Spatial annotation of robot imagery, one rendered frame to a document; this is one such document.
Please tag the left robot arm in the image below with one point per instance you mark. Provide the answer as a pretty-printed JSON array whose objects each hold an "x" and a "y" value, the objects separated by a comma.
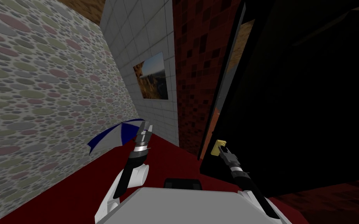
[{"x": 129, "y": 169}]

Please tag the landscape picture on wall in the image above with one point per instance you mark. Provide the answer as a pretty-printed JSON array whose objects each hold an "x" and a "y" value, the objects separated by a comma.
[{"x": 152, "y": 77}]

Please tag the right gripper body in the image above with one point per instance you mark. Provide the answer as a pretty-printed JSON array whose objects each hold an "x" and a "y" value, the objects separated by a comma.
[{"x": 231, "y": 159}]

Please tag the black door leaf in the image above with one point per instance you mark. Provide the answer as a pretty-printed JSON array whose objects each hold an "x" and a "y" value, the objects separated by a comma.
[{"x": 294, "y": 93}]

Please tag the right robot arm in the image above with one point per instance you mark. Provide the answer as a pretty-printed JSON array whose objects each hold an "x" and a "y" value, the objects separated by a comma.
[{"x": 251, "y": 186}]

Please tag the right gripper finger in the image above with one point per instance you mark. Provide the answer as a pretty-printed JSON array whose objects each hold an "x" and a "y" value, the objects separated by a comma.
[
  {"x": 221, "y": 150},
  {"x": 227, "y": 149}
]

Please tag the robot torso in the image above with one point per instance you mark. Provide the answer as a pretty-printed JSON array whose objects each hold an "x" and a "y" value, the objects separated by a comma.
[{"x": 185, "y": 207}]

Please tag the blue and white umbrella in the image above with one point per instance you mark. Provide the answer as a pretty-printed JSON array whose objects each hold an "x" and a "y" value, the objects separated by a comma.
[{"x": 112, "y": 136}]

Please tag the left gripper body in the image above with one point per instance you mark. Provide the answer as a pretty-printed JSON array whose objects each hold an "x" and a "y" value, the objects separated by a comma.
[{"x": 143, "y": 137}]

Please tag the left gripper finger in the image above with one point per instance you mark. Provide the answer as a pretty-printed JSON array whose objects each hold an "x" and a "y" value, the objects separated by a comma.
[
  {"x": 150, "y": 128},
  {"x": 141, "y": 127}
]

